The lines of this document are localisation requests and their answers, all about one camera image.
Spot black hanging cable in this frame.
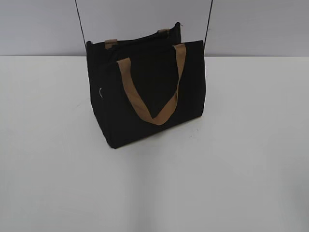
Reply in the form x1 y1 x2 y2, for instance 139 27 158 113
204 0 214 46
75 0 88 52

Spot right black hanging cable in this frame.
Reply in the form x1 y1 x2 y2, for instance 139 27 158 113
204 0 214 46

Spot left black hanging cable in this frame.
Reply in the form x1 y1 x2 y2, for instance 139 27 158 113
75 0 88 52

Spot black tote bag tan handles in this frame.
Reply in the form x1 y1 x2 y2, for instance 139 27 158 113
86 22 206 149

